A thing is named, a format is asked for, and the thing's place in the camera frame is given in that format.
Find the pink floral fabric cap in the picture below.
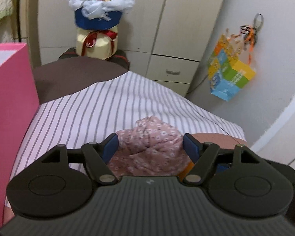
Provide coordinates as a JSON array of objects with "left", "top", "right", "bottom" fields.
[{"left": 108, "top": 116, "right": 191, "bottom": 178}]

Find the orange ball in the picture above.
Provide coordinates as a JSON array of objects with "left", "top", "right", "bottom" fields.
[{"left": 178, "top": 161, "right": 194, "bottom": 182}]

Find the striped pink bed sheet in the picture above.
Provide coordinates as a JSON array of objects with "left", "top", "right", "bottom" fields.
[{"left": 5, "top": 58, "right": 246, "bottom": 235}]

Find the white door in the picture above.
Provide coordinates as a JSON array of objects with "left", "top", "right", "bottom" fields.
[{"left": 251, "top": 95, "right": 295, "bottom": 169}]

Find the colourful paper gift bag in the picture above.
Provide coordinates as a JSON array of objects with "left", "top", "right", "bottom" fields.
[{"left": 207, "top": 34, "right": 256, "bottom": 101}]

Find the pink cardboard storage box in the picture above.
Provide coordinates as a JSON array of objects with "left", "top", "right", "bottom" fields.
[{"left": 0, "top": 43, "right": 39, "bottom": 227}]

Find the dark suitcase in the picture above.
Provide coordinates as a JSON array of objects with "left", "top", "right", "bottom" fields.
[{"left": 58, "top": 47, "right": 131, "bottom": 70}]

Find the cream gift box red ribbon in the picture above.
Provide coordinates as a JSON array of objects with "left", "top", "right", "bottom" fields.
[{"left": 76, "top": 26, "right": 118, "bottom": 60}]

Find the beige wardrobe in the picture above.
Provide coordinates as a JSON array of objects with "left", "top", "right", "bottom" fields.
[{"left": 38, "top": 0, "right": 223, "bottom": 95}]

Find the flower bouquet blue wrap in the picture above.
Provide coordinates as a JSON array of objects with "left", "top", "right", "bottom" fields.
[{"left": 66, "top": 0, "right": 135, "bottom": 30}]

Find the black clothes rack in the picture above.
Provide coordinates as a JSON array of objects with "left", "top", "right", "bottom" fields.
[{"left": 16, "top": 0, "right": 22, "bottom": 42}]

